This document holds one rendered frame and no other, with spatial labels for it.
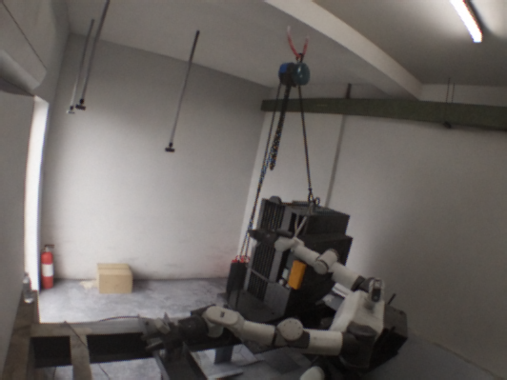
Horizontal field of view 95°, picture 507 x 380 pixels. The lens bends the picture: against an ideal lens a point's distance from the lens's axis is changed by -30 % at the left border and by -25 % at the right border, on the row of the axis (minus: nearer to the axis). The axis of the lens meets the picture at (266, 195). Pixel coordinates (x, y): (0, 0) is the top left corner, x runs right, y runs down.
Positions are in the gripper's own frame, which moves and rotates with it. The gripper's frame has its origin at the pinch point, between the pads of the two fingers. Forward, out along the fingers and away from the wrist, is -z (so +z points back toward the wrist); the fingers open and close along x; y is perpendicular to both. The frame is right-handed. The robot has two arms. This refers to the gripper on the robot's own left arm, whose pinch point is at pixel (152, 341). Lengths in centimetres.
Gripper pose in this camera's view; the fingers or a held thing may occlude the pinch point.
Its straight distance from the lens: 103.9
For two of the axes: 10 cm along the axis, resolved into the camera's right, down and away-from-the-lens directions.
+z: 8.3, -1.7, 5.3
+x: -5.6, -3.7, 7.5
